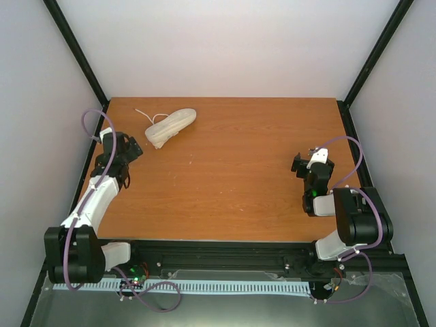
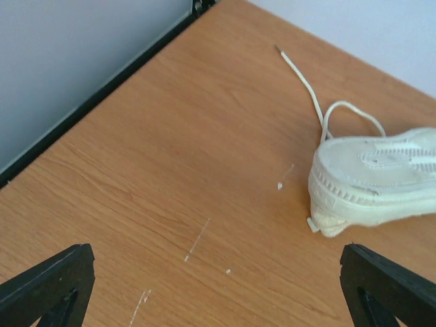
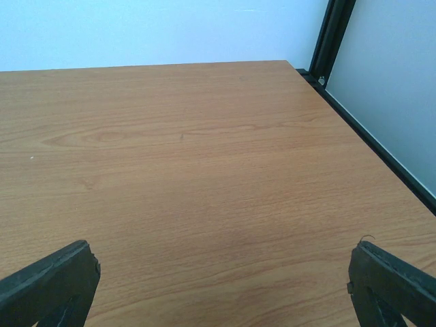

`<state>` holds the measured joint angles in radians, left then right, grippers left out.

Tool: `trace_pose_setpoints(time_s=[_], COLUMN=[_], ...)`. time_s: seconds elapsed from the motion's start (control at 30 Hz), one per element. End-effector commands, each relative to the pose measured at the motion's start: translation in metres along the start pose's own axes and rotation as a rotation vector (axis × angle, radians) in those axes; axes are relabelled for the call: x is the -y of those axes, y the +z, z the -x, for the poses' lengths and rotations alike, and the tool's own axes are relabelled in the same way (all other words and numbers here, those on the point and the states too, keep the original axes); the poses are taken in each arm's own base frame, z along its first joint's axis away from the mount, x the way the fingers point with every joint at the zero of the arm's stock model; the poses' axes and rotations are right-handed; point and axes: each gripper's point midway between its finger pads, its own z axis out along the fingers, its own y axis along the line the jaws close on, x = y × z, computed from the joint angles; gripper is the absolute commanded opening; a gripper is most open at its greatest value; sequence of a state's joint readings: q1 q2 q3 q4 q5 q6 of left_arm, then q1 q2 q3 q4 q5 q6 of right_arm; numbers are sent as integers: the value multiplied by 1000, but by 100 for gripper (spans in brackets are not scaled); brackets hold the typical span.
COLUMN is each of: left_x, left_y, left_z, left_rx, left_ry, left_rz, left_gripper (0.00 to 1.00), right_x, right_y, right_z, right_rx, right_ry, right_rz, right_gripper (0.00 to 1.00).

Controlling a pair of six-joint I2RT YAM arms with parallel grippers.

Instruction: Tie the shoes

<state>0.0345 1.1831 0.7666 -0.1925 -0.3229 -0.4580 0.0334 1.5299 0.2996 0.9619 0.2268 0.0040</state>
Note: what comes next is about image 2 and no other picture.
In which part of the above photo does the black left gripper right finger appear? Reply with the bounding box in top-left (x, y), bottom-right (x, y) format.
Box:
top-left (340, 243), bottom-right (435, 326)

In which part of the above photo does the white shoelace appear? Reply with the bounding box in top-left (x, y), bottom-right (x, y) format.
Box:
top-left (275, 44), bottom-right (387, 144)

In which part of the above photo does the white canvas sneaker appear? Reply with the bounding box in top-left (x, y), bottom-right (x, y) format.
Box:
top-left (307, 127), bottom-right (435, 237)

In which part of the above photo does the black frame rail left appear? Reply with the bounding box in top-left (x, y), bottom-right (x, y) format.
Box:
top-left (1, 1), bottom-right (213, 185)

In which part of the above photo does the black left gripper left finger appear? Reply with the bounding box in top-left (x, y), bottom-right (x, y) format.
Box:
top-left (1, 243), bottom-right (95, 326)

